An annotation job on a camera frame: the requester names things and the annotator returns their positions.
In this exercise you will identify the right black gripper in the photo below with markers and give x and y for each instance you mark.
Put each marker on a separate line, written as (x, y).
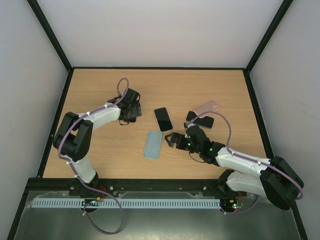
(179, 140)

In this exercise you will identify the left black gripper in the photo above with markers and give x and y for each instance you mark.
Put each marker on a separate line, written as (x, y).
(137, 110)

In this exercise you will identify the black phone red edge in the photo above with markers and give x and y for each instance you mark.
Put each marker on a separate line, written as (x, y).
(132, 118)

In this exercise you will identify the light blue phone case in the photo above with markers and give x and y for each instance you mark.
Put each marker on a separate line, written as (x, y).
(153, 145)

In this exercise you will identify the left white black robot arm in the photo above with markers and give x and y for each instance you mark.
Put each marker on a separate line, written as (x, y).
(73, 137)

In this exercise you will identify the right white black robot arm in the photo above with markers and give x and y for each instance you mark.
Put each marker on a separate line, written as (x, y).
(273, 179)

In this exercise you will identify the blue phone black screen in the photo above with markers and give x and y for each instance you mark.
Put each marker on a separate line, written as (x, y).
(206, 122)

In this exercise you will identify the pink translucent phone case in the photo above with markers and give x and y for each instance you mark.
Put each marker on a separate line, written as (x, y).
(205, 109)

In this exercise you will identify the black metal enclosure frame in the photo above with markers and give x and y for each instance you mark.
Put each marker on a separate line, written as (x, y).
(35, 183)

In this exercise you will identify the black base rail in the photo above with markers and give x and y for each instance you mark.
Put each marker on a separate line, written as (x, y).
(207, 187)

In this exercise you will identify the white slotted cable duct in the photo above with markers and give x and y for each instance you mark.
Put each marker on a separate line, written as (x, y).
(73, 203)

